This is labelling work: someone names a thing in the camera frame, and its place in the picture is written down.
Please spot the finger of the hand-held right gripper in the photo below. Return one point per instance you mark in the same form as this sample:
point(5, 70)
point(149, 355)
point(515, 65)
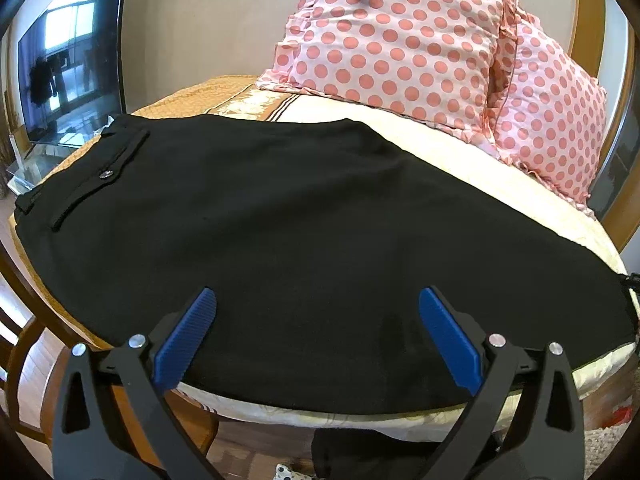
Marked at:
point(633, 280)

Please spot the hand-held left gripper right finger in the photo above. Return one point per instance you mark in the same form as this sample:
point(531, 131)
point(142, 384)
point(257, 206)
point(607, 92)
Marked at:
point(450, 340)

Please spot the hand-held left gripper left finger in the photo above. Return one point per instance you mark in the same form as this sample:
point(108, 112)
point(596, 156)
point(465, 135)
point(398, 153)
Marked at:
point(186, 336)

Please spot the black pants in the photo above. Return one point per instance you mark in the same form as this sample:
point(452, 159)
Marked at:
point(310, 255)

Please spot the person's dark trouser leg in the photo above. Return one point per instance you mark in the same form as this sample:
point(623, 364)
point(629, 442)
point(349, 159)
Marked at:
point(370, 452)

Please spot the wooden chair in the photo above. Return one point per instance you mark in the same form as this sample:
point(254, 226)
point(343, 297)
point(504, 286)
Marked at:
point(25, 355)

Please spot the small pink polka dot pillow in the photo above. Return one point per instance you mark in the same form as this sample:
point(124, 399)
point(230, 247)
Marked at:
point(550, 110)

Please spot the glass television stand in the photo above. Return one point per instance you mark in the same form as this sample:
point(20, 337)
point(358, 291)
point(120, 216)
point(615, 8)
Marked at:
point(35, 160)

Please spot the black flat screen television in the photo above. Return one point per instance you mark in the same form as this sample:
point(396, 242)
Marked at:
point(70, 65)

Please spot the large pink polka dot pillow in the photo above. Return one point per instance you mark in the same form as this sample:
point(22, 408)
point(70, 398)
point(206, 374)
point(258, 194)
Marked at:
point(395, 42)

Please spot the wooden bed frame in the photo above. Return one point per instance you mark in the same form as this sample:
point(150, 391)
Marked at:
point(607, 80)

